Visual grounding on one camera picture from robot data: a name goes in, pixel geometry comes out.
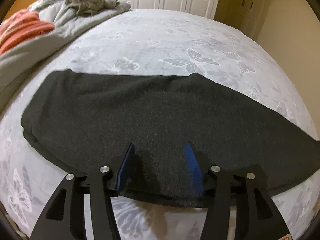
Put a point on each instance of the grey crumpled garment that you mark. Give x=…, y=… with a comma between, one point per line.
x=93, y=7

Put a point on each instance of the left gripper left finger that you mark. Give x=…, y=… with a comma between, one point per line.
x=63, y=217

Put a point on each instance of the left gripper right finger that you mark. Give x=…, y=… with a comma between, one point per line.
x=244, y=189

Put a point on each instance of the light grey-blue duvet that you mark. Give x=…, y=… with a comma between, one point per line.
x=19, y=62

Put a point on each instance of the black pants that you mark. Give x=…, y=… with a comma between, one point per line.
x=80, y=122

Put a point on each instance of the orange-pink striped blanket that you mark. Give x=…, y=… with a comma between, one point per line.
x=22, y=26

